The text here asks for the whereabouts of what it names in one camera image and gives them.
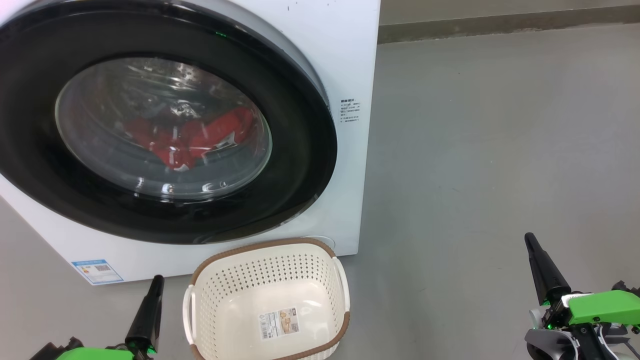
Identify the blue energy label sticker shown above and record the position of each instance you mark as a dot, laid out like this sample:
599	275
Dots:
97	271

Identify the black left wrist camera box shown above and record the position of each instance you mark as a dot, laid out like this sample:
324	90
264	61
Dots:
70	346

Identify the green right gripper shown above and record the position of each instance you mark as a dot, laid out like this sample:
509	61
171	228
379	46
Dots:
600	307

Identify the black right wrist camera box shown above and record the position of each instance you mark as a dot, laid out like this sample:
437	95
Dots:
626	287

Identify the cream perforated basket brown rim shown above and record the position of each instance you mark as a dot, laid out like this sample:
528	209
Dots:
220	300

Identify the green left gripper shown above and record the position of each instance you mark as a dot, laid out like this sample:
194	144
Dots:
95	354

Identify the white product label sticker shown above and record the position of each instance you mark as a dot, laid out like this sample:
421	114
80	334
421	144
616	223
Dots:
278	323

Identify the black round glass washer door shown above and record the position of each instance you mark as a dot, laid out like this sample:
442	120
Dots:
300	150

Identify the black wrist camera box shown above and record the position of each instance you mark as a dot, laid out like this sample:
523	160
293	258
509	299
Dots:
70	346
626	287

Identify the white front-load washing machine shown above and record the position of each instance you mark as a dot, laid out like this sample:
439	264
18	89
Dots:
345	50

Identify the red garment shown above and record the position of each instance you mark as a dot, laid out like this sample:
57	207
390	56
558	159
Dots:
220	130

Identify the grey wall baseboard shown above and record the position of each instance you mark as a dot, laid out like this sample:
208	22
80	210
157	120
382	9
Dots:
500	25

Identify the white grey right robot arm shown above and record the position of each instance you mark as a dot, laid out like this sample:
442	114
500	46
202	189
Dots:
547	345

